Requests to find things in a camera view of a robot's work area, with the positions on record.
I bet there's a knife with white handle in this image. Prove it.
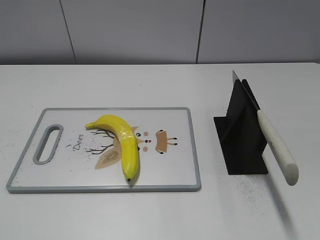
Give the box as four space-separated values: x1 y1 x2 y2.
242 84 299 186

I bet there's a yellow plastic banana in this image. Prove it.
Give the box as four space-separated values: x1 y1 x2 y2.
85 114 140 182

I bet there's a white cutting board grey rim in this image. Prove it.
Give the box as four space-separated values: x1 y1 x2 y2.
6 107 201 194

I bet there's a black knife stand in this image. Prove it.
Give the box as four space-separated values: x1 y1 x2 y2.
213 79 268 175

